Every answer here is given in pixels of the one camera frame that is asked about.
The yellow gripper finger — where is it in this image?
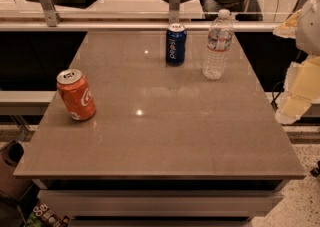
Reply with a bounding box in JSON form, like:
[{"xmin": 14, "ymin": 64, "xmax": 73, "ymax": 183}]
[
  {"xmin": 273, "ymin": 9, "xmax": 301, "ymax": 39},
  {"xmin": 275, "ymin": 55, "xmax": 320, "ymax": 124}
]

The clear plastic water bottle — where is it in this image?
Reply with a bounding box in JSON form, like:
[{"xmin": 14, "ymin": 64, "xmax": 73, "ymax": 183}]
[{"xmin": 203, "ymin": 9, "xmax": 234, "ymax": 80}]

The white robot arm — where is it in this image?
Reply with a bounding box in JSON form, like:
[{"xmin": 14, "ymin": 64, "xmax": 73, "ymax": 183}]
[{"xmin": 273, "ymin": 0, "xmax": 320, "ymax": 124}]

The blue pepsi can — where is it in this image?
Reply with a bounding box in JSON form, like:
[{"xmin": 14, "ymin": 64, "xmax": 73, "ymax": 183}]
[{"xmin": 166, "ymin": 23, "xmax": 187, "ymax": 66}]

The orange coke can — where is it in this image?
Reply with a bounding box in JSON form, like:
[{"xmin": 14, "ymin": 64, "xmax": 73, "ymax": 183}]
[{"xmin": 57, "ymin": 69, "xmax": 96, "ymax": 121}]

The grey table drawer unit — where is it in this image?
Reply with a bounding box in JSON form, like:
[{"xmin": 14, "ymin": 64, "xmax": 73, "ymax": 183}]
[{"xmin": 38, "ymin": 189, "xmax": 283, "ymax": 222}]

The metal railing with posts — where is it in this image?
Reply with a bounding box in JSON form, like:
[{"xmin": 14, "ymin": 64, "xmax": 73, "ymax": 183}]
[{"xmin": 0, "ymin": 0, "xmax": 298, "ymax": 32}]

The magazine on floor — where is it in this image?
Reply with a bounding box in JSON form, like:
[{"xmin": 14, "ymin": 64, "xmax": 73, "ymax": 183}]
[{"xmin": 23, "ymin": 201, "xmax": 70, "ymax": 227}]

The brown bin on floor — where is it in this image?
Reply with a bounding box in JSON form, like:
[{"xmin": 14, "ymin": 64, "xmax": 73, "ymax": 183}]
[{"xmin": 0, "ymin": 141, "xmax": 37, "ymax": 206}]

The black cable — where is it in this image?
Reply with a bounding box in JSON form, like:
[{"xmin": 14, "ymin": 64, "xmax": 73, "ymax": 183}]
[{"xmin": 270, "ymin": 80, "xmax": 285, "ymax": 109}]

